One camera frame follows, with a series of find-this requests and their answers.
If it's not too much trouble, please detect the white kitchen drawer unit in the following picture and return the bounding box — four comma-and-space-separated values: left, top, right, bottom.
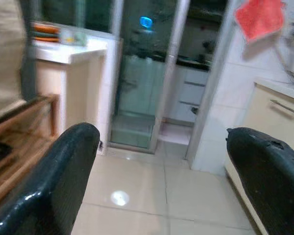
166, 66, 210, 123

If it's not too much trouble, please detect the silver door frame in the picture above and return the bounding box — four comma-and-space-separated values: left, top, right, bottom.
185, 0, 237, 169

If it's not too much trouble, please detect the beige cloth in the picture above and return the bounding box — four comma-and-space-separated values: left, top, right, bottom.
0, 0, 28, 123

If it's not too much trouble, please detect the red cloth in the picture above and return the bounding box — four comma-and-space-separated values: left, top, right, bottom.
234, 0, 287, 45

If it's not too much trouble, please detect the white printed box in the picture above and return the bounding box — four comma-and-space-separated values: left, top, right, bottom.
60, 28, 88, 46

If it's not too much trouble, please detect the orange plate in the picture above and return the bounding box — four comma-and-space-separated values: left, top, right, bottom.
32, 23, 61, 34
33, 36, 61, 43

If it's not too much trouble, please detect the glass sliding door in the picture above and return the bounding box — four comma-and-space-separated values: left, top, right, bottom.
107, 0, 188, 155

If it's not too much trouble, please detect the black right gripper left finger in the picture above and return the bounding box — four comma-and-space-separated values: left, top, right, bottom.
0, 122, 100, 235

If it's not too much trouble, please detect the blue lid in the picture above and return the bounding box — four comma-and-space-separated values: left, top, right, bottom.
139, 16, 153, 30

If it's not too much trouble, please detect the silver cabinet handle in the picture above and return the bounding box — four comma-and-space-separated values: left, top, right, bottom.
269, 98, 294, 120

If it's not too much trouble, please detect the brown wooden furniture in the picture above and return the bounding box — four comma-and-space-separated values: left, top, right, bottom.
0, 94, 61, 211

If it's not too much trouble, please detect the cream cabinet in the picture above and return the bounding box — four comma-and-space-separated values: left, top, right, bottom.
224, 78, 294, 235

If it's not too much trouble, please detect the black kitchen countertop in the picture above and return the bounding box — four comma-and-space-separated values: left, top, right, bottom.
175, 55, 211, 72

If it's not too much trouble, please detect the white counter cabinet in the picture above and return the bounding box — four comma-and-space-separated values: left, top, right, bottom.
30, 36, 108, 154

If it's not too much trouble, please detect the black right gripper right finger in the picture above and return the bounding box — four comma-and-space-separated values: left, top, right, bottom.
225, 126, 294, 235

